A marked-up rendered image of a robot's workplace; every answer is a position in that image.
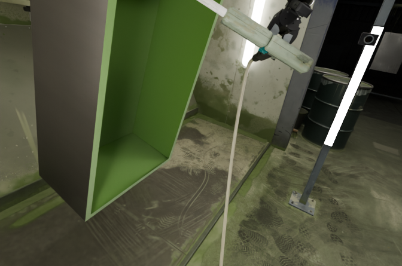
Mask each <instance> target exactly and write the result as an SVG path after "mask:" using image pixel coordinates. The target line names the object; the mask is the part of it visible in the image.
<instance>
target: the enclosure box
mask: <svg viewBox="0 0 402 266"><path fill-rule="evenodd" d="M214 1H215V2H217V3H218V4H220V5H221V6H222V4H223V0H214ZM30 6H31V29H32V51H33V74H34V86H35V109H36V131H37V143H38V165H39V175H40V177H42V178H43V180H45V181H46V182H47V183H48V184H49V185H50V186H51V187H52V188H53V189H54V190H55V191H56V192H57V193H58V194H59V195H60V196H61V197H62V198H63V199H64V200H65V202H66V203H67V204H68V205H69V206H70V207H71V208H72V209H73V210H74V211H75V212H76V213H77V214H78V215H79V216H80V217H81V218H82V219H83V220H84V221H87V220H88V219H90V218H91V217H92V216H94V215H95V214H97V213H98V212H99V211H101V210H102V209H103V208H105V207H106V206H107V205H109V204H110V203H112V202H113V201H114V200H116V199H117V198H119V197H120V196H121V195H123V194H124V193H125V192H127V191H128V190H130V189H131V188H132V187H134V186H135V185H136V184H138V183H139V182H140V181H142V180H143V179H145V178H146V177H147V176H149V175H150V174H152V172H154V171H156V170H157V169H158V168H159V167H161V166H162V165H164V164H165V163H167V162H168V161H169V160H170V158H171V156H172V153H173V149H174V147H175V144H176V140H177V138H178V135H179V131H180V129H181V126H182V122H183V120H184V117H185V113H186V111H187V108H188V104H189V102H190V99H191V95H192V93H193V90H194V87H195V85H196V81H197V78H198V76H199V72H200V69H201V67H202V63H203V60H204V58H205V54H206V51H207V49H208V45H209V42H210V40H211V36H212V33H213V31H214V27H215V24H216V22H217V18H218V15H219V14H217V13H216V12H214V11H212V10H211V9H210V8H208V7H206V6H205V5H203V4H202V3H200V2H199V1H197V0H30Z"/></svg>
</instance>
